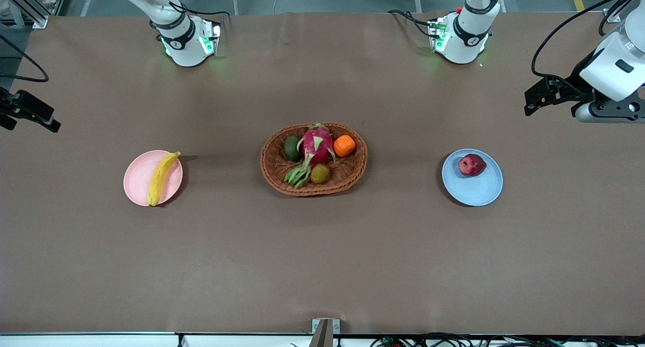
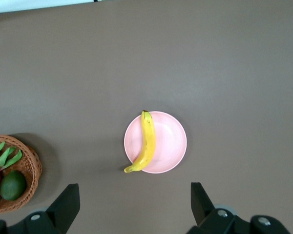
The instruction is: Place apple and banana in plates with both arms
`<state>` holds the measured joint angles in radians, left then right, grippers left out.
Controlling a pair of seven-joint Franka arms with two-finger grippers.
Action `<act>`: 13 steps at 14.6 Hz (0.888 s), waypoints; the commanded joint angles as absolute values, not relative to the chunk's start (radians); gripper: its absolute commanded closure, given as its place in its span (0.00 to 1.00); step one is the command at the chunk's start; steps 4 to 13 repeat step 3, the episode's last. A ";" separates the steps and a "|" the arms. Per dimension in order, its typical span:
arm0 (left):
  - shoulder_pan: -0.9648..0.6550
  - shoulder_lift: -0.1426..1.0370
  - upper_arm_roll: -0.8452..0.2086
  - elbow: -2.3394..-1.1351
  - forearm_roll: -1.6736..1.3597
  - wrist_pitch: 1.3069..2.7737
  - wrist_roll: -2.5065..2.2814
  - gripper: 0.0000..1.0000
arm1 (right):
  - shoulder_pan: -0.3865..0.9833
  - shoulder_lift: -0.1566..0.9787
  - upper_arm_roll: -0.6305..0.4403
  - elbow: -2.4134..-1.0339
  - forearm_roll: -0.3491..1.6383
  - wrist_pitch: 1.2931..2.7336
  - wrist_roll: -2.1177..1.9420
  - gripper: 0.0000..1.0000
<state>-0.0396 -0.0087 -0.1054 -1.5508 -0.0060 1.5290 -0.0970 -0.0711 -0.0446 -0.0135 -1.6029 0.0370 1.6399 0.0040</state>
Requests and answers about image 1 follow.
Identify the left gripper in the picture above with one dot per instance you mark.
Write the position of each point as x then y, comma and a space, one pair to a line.
573, 86

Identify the red apple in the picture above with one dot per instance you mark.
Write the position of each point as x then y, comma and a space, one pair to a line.
472, 164

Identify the yellow banana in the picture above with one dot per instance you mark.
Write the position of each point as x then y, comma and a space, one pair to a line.
158, 178

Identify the blue round plate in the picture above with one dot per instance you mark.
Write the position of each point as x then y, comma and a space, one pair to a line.
473, 188

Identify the pink round plate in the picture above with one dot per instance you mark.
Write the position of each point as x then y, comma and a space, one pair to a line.
138, 181

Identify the orange mandarin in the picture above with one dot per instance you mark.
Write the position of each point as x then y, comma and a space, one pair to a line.
344, 145

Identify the brown wicker basket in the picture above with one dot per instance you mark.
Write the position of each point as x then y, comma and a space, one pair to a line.
347, 176

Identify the pink dragon fruit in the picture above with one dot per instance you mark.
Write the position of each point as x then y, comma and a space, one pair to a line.
317, 145

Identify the brown kiwi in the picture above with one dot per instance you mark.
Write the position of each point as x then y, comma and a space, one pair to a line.
320, 174

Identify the dark green avocado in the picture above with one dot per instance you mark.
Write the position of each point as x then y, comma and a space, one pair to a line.
292, 148

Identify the brown table cover sheet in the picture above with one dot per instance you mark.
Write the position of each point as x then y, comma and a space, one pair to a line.
322, 261

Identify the aluminium frame post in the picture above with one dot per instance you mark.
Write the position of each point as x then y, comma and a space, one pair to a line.
612, 17
30, 7

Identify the white table edge rail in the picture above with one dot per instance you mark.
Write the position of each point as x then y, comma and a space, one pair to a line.
101, 340

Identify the metal table edge bracket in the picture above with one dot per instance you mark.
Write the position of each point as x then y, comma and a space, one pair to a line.
325, 332

